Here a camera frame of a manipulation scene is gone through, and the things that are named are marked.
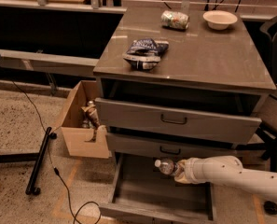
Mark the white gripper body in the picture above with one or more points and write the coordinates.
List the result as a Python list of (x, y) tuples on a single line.
[(192, 169)]

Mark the clear plastic water bottle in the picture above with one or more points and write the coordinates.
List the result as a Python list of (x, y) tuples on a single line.
[(169, 167)]

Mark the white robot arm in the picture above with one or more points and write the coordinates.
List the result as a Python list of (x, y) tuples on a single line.
[(228, 171)]

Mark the grey open bottom drawer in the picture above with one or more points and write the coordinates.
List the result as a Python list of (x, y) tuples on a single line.
[(143, 195)]

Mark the grey top drawer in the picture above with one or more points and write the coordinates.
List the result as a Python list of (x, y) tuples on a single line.
[(174, 121)]

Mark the grey middle drawer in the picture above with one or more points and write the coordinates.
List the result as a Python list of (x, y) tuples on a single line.
[(155, 148)]

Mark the grey drawer cabinet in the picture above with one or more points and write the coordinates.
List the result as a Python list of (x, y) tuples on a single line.
[(202, 70)]

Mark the items inside cardboard box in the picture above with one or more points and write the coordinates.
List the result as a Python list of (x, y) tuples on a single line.
[(91, 118)]

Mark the blue chip bag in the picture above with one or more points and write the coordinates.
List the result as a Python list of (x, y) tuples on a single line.
[(146, 53)]

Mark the cardboard box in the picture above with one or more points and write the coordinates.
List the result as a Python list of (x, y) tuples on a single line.
[(81, 140)]

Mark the white paper bowl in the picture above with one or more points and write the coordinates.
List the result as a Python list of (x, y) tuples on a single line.
[(219, 20)]

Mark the black stand leg with wheels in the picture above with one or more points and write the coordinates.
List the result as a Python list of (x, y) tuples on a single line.
[(32, 189)]

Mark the grey metal rail frame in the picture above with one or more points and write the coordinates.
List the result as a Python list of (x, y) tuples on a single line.
[(48, 63)]

